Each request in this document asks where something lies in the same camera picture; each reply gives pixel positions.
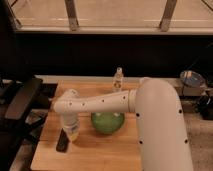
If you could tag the green bowl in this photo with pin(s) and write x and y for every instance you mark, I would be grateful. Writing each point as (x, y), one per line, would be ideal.
(107, 123)

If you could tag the black rectangular eraser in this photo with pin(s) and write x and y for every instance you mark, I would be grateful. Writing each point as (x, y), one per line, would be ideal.
(63, 142)

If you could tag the black office chair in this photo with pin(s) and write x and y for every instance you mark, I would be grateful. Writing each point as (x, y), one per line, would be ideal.
(16, 102)

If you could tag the clear small bottle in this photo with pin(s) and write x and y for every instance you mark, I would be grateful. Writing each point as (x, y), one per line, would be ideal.
(118, 80)

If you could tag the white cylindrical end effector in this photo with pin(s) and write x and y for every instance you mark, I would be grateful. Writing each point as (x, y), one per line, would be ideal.
(71, 128)

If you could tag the round metal lamp base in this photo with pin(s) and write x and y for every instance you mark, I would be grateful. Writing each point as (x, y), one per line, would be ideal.
(191, 78)

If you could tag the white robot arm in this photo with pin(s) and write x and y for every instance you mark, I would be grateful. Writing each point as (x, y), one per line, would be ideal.
(162, 134)

